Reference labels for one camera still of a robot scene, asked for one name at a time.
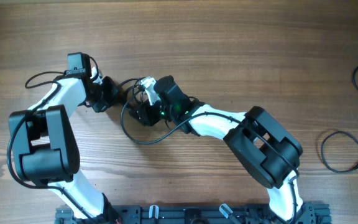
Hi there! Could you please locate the left camera cable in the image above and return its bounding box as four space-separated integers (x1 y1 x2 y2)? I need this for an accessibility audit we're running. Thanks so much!
6 70 86 222

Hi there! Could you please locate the grey rail clip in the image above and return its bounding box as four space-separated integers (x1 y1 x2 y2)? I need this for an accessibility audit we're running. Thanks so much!
219 203 233 219
149 205 159 220

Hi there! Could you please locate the right grey rail clip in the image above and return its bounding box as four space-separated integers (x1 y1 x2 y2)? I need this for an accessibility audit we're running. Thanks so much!
219 203 233 219

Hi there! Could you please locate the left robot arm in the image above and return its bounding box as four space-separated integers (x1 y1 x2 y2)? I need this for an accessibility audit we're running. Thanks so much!
7 52 121 223

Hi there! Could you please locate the left grey rail clip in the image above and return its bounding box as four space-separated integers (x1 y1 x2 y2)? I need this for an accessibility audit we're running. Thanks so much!
149 205 159 220

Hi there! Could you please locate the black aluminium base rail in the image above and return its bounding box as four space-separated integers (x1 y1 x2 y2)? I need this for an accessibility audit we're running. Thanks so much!
53 203 332 224

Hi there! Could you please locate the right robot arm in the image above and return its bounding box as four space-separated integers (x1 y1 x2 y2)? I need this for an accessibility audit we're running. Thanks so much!
130 76 303 223

